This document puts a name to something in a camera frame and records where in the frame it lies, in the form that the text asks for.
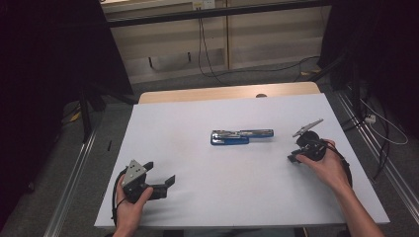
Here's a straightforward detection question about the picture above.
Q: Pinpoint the black horizontal bar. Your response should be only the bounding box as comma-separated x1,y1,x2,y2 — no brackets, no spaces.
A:
105,0,332,30

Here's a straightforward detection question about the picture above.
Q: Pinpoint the black curtain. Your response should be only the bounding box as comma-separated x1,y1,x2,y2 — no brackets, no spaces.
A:
317,0,419,139
0,0,134,230

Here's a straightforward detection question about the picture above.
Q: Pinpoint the white cable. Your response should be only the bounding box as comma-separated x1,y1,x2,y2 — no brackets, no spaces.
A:
358,98,410,146

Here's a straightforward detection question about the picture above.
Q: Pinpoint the black floor cable bundle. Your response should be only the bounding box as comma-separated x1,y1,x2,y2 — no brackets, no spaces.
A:
340,98,392,182

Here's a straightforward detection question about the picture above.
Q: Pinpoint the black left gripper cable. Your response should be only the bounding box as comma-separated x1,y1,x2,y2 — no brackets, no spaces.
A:
111,167,128,228

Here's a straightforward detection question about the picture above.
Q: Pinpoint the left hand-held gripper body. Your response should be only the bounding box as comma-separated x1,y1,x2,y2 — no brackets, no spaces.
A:
120,159,169,204

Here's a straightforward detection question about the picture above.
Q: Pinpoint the white table cover sheet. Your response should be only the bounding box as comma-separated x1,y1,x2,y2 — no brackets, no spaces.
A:
94,93,391,229

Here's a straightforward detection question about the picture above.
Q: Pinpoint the person's right hand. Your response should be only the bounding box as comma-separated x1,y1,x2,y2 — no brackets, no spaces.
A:
294,138,353,194

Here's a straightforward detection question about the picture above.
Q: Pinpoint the black metal stand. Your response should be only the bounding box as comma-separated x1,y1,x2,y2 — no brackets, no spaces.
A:
76,82,139,143
308,48,364,117

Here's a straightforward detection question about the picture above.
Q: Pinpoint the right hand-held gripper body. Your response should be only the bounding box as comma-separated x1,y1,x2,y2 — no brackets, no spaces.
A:
292,118,329,163

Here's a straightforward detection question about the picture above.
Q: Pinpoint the blue stapler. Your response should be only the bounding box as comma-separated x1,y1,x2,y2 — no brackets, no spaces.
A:
209,127,276,147

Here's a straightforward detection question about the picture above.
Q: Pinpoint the black power cable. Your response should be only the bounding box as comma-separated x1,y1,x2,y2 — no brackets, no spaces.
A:
210,54,321,83
197,9,231,85

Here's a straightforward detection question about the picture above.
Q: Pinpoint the white wall socket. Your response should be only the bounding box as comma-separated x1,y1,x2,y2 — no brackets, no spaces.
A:
192,0,216,11

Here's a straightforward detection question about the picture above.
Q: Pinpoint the person's left hand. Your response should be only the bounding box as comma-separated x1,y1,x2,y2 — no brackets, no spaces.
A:
114,173,155,233

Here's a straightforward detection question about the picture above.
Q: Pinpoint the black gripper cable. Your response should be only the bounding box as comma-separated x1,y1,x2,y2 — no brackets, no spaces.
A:
315,139,354,190
111,167,128,228

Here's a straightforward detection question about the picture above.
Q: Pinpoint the beige wooden cabinet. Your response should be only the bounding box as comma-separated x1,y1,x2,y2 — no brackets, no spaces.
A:
100,0,332,85

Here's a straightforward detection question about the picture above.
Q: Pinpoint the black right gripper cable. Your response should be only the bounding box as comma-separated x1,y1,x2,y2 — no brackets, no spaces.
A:
315,139,354,190

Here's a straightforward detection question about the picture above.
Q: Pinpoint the aluminium floor rail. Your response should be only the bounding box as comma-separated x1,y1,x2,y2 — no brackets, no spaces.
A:
333,89,419,225
42,127,101,237

